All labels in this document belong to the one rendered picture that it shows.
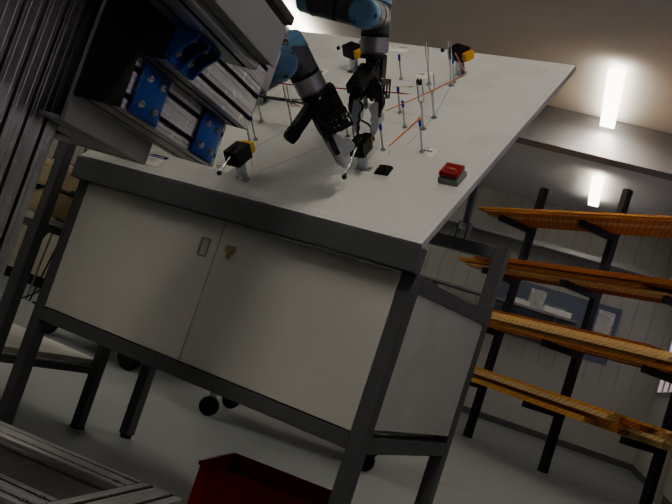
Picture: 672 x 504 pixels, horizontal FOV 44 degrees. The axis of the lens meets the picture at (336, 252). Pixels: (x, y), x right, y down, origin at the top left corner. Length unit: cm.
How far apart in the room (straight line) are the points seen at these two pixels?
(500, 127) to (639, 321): 904
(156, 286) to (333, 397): 65
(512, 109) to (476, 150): 25
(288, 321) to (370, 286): 24
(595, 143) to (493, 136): 522
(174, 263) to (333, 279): 51
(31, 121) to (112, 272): 112
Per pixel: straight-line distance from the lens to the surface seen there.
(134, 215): 248
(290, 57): 186
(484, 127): 240
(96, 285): 252
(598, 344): 614
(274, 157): 238
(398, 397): 207
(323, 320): 205
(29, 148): 144
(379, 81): 221
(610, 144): 755
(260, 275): 217
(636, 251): 1143
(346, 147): 210
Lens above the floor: 64
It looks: 4 degrees up
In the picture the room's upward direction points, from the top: 18 degrees clockwise
